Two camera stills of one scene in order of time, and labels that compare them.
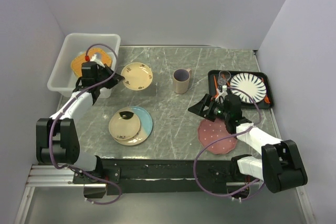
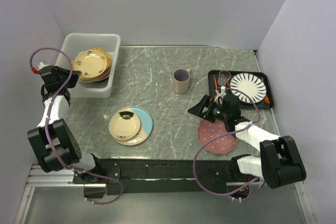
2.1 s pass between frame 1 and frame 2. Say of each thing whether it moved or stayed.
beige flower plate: moved
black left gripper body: moved
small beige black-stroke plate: stayed
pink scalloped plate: stayed
